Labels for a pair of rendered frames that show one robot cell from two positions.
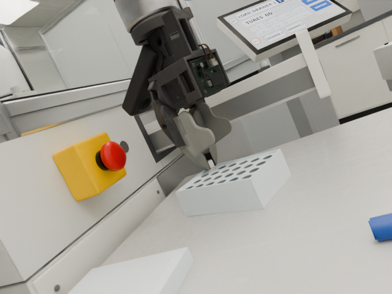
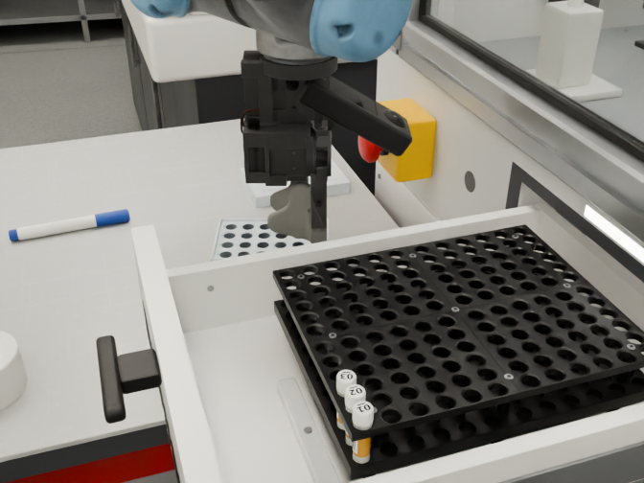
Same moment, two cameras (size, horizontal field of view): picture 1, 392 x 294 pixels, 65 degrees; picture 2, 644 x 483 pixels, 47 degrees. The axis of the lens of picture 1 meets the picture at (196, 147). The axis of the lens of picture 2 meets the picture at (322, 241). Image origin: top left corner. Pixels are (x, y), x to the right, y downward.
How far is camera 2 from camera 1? 108 cm
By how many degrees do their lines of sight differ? 122
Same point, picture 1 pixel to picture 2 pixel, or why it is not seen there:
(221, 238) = not seen: hidden behind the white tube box
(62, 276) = (383, 175)
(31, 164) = (400, 88)
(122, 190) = (440, 208)
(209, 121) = (298, 208)
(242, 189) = (234, 226)
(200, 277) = (237, 200)
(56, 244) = not seen: hidden behind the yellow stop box
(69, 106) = (448, 70)
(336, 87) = not seen: outside the picture
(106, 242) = (408, 210)
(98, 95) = (475, 87)
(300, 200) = (187, 251)
